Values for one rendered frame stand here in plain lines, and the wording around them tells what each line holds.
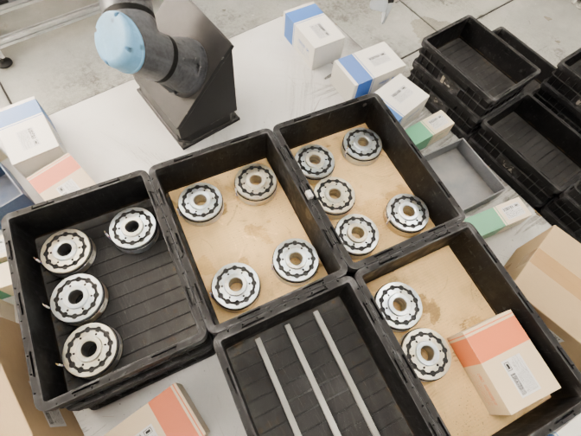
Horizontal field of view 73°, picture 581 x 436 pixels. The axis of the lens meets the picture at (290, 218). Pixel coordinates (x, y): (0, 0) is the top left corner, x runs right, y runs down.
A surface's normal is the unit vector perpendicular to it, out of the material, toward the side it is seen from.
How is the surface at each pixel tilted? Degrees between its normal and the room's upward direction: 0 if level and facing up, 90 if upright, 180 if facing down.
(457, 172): 0
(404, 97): 0
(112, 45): 48
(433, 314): 0
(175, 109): 44
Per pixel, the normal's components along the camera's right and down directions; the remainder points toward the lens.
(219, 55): -0.50, 0.05
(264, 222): 0.07, -0.44
